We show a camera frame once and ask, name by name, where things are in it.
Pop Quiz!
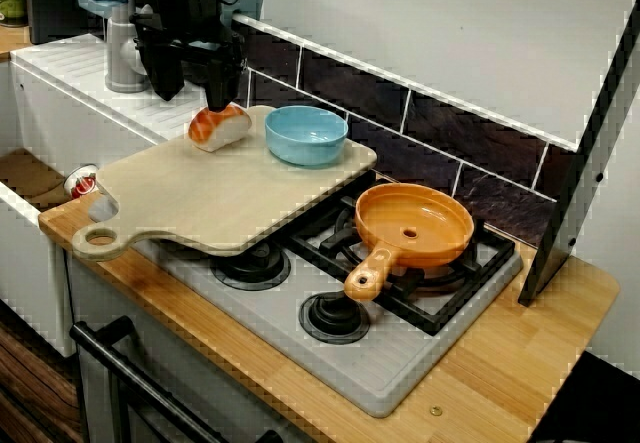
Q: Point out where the white oven door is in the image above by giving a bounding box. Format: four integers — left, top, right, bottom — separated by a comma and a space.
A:
69, 257, 311, 443

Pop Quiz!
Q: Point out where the grey stove top panel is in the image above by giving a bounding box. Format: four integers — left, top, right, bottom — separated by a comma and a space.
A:
134, 170, 525, 419

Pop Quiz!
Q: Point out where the wooden cutting board with handle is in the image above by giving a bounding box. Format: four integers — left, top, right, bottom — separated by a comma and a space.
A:
71, 105, 379, 264

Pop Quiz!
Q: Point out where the black oven door handle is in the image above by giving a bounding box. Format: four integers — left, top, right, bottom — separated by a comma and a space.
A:
68, 315, 286, 443

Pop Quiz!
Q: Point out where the black box behind sink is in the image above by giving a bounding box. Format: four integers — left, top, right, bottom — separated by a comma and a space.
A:
24, 0, 81, 44

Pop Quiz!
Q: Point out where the orange toy frying pan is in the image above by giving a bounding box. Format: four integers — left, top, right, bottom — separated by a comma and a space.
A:
343, 182, 476, 303

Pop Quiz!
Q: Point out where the black stove burner grate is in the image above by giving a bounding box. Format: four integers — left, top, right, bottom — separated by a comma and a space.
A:
284, 172, 516, 337

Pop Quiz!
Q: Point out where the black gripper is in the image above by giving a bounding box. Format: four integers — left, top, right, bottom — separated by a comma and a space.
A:
129, 0, 249, 113

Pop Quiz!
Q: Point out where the black stove knob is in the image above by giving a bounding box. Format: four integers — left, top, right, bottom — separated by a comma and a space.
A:
298, 290, 371, 347
209, 240, 292, 292

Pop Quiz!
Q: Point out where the white sink unit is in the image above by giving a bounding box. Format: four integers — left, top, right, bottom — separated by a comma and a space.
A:
0, 32, 171, 359

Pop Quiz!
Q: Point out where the salmon sushi toy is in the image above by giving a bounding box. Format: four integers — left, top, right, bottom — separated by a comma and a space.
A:
188, 102, 253, 153

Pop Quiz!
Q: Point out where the light blue bowl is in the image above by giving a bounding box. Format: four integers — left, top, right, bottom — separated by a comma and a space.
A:
264, 105, 349, 167

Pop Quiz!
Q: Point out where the tomato soup can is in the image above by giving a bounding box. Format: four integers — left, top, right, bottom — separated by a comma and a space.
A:
63, 164, 99, 200

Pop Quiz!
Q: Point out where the dark tile backsplash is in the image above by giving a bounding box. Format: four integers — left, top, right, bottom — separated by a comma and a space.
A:
232, 12, 586, 252

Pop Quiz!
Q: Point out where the grey toy faucet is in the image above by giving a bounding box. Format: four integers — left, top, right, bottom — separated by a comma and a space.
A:
103, 2, 151, 93

